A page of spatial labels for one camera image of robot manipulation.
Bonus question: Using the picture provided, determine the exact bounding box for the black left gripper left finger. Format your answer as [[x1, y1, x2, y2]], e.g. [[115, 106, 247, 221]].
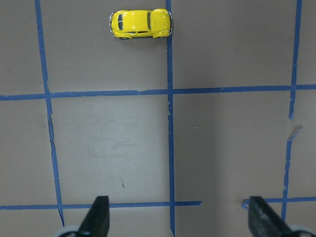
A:
[[78, 196, 109, 237]]

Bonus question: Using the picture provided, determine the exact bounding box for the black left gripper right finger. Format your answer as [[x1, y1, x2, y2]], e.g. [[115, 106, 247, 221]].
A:
[[249, 196, 292, 237]]

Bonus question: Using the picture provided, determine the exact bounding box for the yellow beetle toy car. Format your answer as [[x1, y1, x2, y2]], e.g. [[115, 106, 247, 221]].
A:
[[109, 8, 173, 40]]

